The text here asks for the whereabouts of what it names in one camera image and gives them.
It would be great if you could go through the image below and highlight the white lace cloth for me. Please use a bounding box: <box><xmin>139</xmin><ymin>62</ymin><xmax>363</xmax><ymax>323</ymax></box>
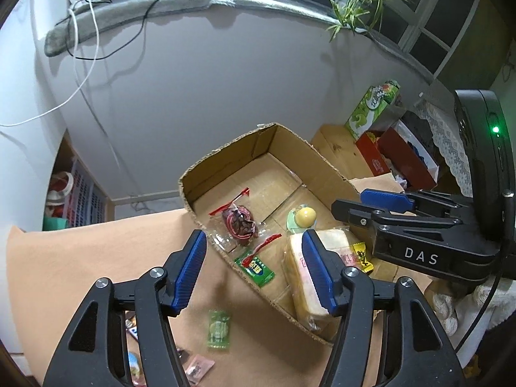
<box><xmin>419</xmin><ymin>101</ymin><xmax>474</xmax><ymax>198</ymax></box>

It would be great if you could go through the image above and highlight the white window frame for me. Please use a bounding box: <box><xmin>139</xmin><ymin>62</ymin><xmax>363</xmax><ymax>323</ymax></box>
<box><xmin>83</xmin><ymin>0</ymin><xmax>484</xmax><ymax>77</ymax></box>

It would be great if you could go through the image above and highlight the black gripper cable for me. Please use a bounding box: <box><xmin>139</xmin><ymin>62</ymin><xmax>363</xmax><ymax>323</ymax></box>
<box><xmin>455</xmin><ymin>268</ymin><xmax>504</xmax><ymax>353</ymax></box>

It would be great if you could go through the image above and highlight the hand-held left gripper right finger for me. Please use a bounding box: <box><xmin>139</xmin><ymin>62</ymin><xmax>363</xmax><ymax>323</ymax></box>
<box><xmin>302</xmin><ymin>229</ymin><xmax>464</xmax><ymax>387</ymax></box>

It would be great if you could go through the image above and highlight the green sachet white label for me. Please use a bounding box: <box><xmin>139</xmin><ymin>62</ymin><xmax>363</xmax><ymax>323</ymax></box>
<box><xmin>234</xmin><ymin>248</ymin><xmax>276</xmax><ymax>288</ymax></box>

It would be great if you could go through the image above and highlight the green carton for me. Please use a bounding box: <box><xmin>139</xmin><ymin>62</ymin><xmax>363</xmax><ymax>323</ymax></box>
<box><xmin>344</xmin><ymin>80</ymin><xmax>402</xmax><ymax>142</ymax></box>

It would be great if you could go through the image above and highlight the dark clothing pile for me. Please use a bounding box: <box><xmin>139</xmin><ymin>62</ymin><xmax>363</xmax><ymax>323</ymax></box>
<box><xmin>403</xmin><ymin>111</ymin><xmax>436</xmax><ymax>154</ymax></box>

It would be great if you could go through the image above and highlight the brown paper sheet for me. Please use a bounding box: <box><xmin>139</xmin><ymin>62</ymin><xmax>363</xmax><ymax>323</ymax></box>
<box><xmin>6</xmin><ymin>175</ymin><xmax>404</xmax><ymax>387</ymax></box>

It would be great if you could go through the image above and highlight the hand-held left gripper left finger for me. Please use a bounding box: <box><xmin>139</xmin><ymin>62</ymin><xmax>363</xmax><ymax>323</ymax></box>
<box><xmin>41</xmin><ymin>229</ymin><xmax>208</xmax><ymax>387</ymax></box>

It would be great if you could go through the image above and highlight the brown jelly cup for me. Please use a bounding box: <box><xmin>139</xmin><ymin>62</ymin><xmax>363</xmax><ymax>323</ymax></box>
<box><xmin>128</xmin><ymin>351</ymin><xmax>145</xmax><ymax>385</ymax></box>

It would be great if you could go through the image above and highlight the small green candy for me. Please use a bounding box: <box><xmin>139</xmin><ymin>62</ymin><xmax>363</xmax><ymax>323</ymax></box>
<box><xmin>207</xmin><ymin>310</ymin><xmax>233</xmax><ymax>351</ymax></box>

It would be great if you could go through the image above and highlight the clear dried fruit packet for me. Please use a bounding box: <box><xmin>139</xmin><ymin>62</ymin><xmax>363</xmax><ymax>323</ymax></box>
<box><xmin>209</xmin><ymin>187</ymin><xmax>283</xmax><ymax>259</ymax></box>

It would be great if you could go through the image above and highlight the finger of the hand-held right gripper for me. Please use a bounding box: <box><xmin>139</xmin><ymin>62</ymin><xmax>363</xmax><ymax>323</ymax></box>
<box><xmin>331</xmin><ymin>198</ymin><xmax>464</xmax><ymax>246</ymax></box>
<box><xmin>360</xmin><ymin>189</ymin><xmax>476</xmax><ymax>226</ymax></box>

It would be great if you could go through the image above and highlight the small pink packet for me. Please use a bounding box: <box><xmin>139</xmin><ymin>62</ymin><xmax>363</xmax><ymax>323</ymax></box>
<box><xmin>186</xmin><ymin>355</ymin><xmax>215</xmax><ymax>383</ymax></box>

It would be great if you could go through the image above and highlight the cardboard box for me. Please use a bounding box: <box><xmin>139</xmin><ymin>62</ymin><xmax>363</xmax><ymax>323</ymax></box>
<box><xmin>178</xmin><ymin>123</ymin><xmax>388</xmax><ymax>345</ymax></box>

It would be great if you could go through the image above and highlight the sliced bread packet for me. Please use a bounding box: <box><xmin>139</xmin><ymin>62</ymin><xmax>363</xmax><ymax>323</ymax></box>
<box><xmin>282</xmin><ymin>228</ymin><xmax>351</xmax><ymax>323</ymax></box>

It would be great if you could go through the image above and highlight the white cable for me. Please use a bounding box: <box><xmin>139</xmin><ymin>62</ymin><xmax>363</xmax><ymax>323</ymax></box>
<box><xmin>0</xmin><ymin>0</ymin><xmax>101</xmax><ymax>127</ymax></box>

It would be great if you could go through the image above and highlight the yellow jelly cup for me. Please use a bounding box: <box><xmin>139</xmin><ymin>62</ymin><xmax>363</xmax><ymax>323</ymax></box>
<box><xmin>286</xmin><ymin>205</ymin><xmax>317</xmax><ymax>234</ymax></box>

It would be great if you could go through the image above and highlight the olive curtain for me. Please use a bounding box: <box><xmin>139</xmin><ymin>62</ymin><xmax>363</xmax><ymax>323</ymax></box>
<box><xmin>435</xmin><ymin>0</ymin><xmax>516</xmax><ymax>89</ymax></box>

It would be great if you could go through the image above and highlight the bright red box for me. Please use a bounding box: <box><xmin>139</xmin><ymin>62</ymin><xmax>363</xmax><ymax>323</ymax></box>
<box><xmin>355</xmin><ymin>129</ymin><xmax>393</xmax><ymax>176</ymax></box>

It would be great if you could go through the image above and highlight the red white container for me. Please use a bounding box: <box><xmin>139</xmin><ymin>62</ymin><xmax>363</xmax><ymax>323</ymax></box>
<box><xmin>45</xmin><ymin>171</ymin><xmax>75</xmax><ymax>214</ymax></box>

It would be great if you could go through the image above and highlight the yellow candy wrapper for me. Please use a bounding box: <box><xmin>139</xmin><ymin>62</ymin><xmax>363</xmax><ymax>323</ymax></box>
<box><xmin>349</xmin><ymin>242</ymin><xmax>373</xmax><ymax>271</ymax></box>

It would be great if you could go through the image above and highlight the dark red box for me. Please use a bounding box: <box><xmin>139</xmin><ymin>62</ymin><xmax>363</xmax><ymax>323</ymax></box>
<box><xmin>379</xmin><ymin>121</ymin><xmax>440</xmax><ymax>192</ymax></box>

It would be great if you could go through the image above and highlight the white knitted cloth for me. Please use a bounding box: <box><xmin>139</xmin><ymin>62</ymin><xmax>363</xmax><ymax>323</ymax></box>
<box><xmin>427</xmin><ymin>282</ymin><xmax>501</xmax><ymax>355</ymax></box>

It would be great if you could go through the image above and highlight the white plastic basket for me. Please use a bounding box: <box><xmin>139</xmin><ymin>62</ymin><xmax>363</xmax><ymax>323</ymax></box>
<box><xmin>66</xmin><ymin>157</ymin><xmax>107</xmax><ymax>228</ymax></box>

